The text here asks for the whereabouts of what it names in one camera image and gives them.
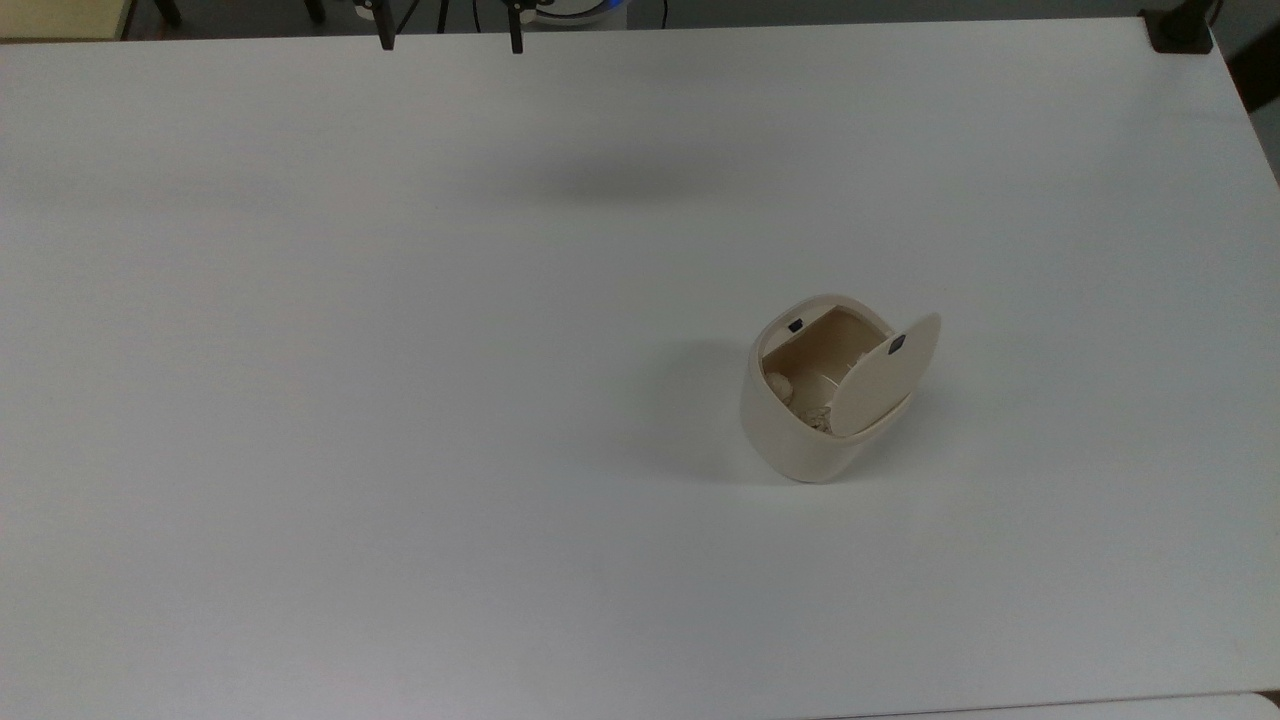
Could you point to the beige trash bin lid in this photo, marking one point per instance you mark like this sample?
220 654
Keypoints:
880 385

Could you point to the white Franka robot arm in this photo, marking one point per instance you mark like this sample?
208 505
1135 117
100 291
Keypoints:
575 8

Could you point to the beige plastic trash bin body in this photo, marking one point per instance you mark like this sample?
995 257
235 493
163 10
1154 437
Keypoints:
800 450

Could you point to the crumpled paper scrap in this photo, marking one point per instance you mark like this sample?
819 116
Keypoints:
816 418
779 386

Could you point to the black tripod leg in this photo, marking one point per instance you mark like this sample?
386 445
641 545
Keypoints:
515 30
385 32

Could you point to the pale yellow cabinet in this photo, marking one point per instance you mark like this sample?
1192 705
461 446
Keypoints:
60 18

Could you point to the black table clamp mount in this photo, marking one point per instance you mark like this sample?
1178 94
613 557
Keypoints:
1180 32

